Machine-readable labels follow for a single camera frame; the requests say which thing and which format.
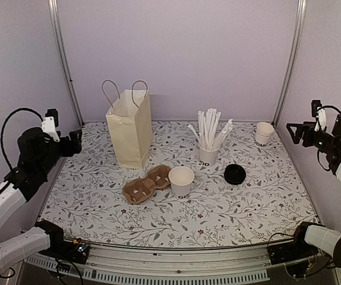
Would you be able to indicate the brown cardboard cup carrier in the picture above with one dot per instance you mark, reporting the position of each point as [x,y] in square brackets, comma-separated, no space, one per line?
[141,189]

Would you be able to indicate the aluminium frame post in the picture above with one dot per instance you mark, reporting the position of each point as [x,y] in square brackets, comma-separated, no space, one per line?
[60,45]
[293,54]

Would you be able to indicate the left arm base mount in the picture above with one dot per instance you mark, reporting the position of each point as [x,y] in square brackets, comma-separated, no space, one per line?
[76,250]

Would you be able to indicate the front aluminium rail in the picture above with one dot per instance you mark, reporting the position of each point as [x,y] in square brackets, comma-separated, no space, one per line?
[113,264]

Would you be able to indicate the white paper coffee cup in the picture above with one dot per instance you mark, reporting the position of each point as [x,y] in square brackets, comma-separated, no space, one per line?
[181,179]

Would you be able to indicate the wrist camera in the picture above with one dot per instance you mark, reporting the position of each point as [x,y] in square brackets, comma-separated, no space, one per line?
[319,113]
[50,123]

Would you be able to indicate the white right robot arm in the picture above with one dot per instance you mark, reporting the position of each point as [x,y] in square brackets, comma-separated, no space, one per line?
[310,237]

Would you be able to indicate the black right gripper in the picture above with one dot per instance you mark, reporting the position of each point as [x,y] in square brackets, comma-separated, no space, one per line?
[308,127]

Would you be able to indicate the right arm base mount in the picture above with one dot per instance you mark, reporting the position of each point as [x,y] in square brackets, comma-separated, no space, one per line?
[293,250]

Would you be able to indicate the white paper cup far corner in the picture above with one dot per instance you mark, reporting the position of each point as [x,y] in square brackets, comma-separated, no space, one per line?
[263,133]

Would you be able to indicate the floral patterned table mat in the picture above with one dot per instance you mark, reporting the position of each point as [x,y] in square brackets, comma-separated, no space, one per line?
[250,194]

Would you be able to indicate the black plastic cup lid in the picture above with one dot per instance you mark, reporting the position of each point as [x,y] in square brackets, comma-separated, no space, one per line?
[234,174]

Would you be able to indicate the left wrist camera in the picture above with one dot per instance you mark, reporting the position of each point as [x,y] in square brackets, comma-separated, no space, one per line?
[50,123]

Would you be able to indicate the white cup holding straws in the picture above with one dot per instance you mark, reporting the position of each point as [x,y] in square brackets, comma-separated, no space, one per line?
[207,157]

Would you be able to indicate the cream paper bag with handles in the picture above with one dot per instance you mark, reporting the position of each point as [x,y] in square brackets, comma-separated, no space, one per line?
[129,124]

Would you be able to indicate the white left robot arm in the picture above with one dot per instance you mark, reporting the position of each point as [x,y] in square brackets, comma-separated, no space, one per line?
[16,190]

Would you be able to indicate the bundle of white wrapped straws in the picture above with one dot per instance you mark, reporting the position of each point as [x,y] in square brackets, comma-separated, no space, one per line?
[207,126]

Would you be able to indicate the right aluminium frame post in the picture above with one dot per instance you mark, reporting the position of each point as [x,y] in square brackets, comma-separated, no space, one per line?
[293,54]

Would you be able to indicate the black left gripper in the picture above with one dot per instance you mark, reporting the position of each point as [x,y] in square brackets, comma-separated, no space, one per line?
[75,141]

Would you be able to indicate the left aluminium frame post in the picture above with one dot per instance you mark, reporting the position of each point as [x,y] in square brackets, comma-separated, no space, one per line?
[60,45]

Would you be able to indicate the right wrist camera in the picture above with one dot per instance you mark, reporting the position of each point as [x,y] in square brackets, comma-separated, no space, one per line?
[319,113]

